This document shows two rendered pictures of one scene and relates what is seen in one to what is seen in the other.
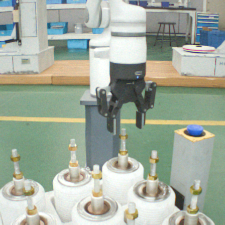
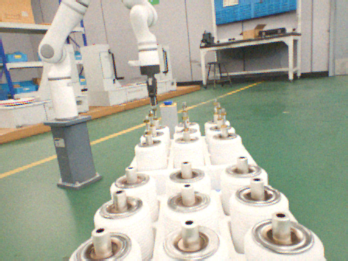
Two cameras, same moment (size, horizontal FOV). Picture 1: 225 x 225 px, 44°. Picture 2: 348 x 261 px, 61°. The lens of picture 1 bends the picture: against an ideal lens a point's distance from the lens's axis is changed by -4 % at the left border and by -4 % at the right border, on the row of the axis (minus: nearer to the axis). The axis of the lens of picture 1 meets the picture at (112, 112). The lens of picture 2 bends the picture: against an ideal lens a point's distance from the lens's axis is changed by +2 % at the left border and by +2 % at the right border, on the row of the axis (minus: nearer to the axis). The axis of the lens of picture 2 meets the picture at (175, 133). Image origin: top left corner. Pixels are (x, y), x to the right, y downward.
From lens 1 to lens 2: 91 cm
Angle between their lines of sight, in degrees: 57
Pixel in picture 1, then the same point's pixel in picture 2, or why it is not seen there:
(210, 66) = (41, 113)
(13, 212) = (162, 151)
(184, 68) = (17, 120)
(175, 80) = (15, 133)
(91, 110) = (72, 129)
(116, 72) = (153, 70)
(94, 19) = (59, 54)
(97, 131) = (79, 145)
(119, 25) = (151, 43)
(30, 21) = not seen: outside the picture
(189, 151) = (174, 112)
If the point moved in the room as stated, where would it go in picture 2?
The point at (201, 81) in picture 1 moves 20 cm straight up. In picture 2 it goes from (40, 127) to (35, 106)
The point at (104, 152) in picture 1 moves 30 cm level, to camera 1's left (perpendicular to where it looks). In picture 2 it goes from (87, 161) to (25, 190)
